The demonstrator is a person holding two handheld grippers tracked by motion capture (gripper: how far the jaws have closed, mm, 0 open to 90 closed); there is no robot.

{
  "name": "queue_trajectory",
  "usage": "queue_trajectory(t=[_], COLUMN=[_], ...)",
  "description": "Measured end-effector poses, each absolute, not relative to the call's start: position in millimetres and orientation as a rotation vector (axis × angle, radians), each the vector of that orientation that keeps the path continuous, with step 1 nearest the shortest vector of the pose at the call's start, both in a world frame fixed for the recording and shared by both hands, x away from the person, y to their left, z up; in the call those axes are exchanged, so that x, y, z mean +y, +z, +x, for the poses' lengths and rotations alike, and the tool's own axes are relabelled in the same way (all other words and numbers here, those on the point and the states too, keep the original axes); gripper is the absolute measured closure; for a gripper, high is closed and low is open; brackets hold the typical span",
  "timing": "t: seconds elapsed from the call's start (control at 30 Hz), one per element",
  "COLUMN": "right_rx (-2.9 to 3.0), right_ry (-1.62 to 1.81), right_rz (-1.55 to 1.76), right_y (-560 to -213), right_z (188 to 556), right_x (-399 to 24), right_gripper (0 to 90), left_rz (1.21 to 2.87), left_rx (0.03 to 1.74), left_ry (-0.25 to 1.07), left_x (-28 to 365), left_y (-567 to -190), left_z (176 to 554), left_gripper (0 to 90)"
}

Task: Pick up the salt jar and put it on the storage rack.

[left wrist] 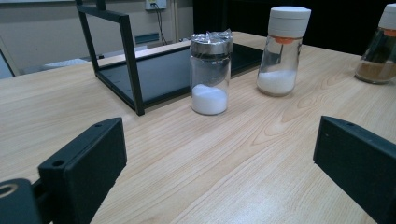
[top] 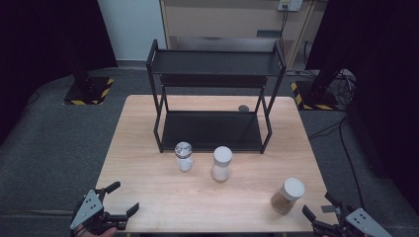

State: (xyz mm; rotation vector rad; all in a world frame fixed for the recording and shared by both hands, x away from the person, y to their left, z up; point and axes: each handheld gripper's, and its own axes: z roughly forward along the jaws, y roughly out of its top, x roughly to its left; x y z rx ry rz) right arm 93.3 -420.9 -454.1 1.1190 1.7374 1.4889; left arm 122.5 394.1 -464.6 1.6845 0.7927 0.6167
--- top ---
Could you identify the white wall socket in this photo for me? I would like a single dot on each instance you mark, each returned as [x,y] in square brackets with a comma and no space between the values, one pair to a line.
[290,4]

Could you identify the light wooden cabinet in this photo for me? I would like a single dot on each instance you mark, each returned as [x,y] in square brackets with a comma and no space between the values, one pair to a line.
[214,19]

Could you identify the person's left hand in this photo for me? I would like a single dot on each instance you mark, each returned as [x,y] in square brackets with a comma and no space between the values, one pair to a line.
[99,235]

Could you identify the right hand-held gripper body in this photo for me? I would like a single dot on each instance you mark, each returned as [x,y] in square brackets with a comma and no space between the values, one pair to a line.
[362,223]

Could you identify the black stand with striped base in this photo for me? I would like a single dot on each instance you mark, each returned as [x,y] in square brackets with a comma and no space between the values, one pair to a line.
[318,95]
[87,90]

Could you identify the white-lidded jar of brown powder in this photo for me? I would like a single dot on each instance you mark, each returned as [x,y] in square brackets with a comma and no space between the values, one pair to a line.
[290,192]

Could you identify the grey tape piece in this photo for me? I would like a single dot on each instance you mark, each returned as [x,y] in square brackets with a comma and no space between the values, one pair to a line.
[327,208]

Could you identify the silver-lidded glass shaker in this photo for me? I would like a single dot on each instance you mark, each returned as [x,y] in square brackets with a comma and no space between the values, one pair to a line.
[184,163]

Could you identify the grey cabinet label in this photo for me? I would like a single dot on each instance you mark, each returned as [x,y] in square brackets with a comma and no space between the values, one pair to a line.
[268,33]

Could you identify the grey round disc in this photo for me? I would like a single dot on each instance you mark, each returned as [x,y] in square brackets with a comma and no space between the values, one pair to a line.
[243,108]

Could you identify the black curtain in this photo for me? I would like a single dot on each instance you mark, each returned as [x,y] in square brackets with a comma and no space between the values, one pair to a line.
[42,39]
[385,49]

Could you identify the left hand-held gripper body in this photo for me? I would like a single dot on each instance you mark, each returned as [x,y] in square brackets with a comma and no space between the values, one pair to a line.
[89,207]

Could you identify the white-lidded jar of white powder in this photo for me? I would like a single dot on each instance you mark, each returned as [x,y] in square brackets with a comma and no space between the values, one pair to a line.
[222,156]

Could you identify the black metal two-tier rack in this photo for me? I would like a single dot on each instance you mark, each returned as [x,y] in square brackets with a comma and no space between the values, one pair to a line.
[210,130]

